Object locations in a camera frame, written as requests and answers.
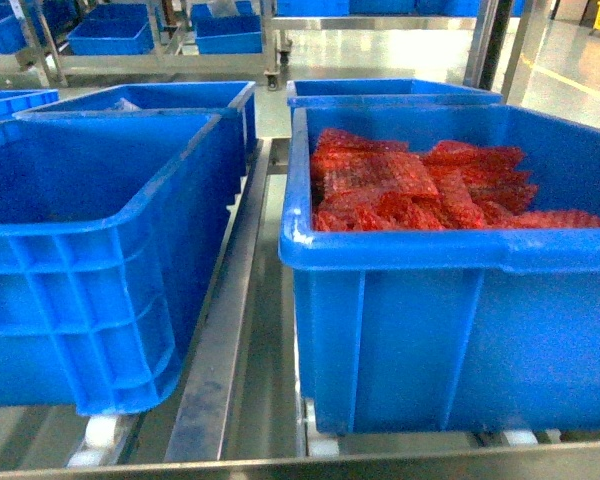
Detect blue bin behind left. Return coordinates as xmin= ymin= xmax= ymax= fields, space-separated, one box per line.
xmin=14 ymin=81 xmax=257 ymax=175

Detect blue bin with red bags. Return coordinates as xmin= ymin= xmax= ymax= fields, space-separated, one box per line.
xmin=279 ymin=105 xmax=600 ymax=434

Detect blue bin behind right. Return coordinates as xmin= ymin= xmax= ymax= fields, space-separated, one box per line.
xmin=287 ymin=78 xmax=503 ymax=109

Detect long stainless steel shelf rack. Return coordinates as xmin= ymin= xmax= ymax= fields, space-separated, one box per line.
xmin=0 ymin=138 xmax=600 ymax=479

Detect empty blue bin left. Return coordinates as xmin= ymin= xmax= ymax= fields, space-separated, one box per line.
xmin=0 ymin=112 xmax=241 ymax=415

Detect red bubble wrap bags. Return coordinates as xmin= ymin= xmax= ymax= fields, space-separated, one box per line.
xmin=310 ymin=128 xmax=600 ymax=232

